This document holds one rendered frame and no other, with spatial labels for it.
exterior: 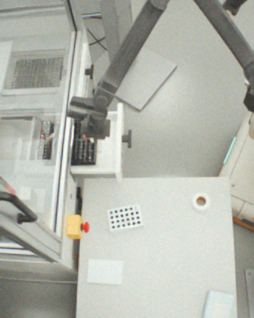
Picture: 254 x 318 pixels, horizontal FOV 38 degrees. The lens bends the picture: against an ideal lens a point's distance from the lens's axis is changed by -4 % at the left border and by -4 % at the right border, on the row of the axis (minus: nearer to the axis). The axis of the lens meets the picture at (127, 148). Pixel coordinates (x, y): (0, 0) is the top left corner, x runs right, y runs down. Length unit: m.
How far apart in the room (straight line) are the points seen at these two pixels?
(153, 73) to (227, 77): 0.52
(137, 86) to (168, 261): 1.46
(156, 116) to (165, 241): 1.23
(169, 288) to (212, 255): 0.20
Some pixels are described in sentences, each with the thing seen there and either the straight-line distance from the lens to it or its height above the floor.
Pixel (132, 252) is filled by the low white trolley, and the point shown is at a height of 0.76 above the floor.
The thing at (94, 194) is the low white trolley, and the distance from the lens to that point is 1.50.
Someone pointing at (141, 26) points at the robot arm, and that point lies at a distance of 1.07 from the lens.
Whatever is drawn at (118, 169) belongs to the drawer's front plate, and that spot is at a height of 0.93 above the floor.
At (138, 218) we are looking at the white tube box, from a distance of 1.45.
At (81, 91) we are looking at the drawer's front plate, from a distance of 1.52.
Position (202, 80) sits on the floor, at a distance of 2.67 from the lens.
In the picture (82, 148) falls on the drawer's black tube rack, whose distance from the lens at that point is 1.43.
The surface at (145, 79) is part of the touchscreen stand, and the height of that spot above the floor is 0.04.
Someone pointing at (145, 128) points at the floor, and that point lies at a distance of 2.46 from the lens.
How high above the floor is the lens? 2.17
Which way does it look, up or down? 64 degrees down
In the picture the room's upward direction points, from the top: 10 degrees counter-clockwise
